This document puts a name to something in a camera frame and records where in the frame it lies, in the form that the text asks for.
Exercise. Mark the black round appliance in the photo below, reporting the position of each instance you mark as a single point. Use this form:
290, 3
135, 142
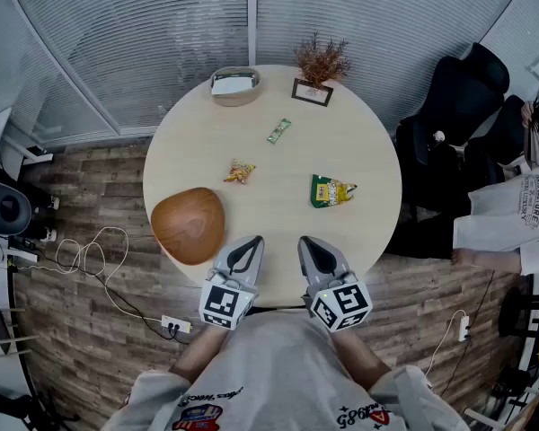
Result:
4, 207

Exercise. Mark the large black office chair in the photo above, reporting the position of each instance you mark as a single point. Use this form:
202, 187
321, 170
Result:
458, 97

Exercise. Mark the green snack bar packet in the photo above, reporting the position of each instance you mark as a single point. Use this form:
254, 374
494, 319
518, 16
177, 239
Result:
279, 131

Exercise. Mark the beige oval basket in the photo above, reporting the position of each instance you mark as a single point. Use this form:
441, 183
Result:
235, 98

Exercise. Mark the small white object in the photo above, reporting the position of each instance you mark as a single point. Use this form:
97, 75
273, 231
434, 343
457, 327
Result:
439, 137

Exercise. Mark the white power strip with plugs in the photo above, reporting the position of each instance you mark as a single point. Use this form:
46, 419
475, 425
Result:
176, 323

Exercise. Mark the narrow white power strip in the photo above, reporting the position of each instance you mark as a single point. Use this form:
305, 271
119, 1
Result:
463, 328

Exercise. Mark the dried brown plant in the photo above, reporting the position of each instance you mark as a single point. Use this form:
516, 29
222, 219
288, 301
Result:
322, 63

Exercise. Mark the person's right forearm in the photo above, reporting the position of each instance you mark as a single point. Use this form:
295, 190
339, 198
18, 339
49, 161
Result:
357, 357

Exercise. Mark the white papers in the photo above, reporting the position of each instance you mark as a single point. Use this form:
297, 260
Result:
230, 85

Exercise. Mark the person's grey printed shirt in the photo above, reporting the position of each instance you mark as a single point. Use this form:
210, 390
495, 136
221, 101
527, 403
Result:
274, 375

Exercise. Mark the round light wooden table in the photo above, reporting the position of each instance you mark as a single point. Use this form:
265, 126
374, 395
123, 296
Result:
278, 204

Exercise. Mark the brown wooden bowl container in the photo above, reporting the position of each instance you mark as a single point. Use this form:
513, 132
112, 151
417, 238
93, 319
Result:
188, 227

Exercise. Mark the dark picture frame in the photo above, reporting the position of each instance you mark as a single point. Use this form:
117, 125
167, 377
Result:
312, 92

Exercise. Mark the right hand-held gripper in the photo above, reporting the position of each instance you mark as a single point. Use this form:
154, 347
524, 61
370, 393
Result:
341, 305

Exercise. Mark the person's left forearm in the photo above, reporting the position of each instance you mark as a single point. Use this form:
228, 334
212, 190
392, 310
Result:
202, 353

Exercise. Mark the orange snack packet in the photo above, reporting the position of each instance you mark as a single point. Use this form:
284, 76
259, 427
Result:
240, 171

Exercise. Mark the green and yellow snack packet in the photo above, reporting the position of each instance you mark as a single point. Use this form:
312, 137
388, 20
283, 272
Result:
329, 192

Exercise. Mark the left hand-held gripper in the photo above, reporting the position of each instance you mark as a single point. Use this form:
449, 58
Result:
222, 301

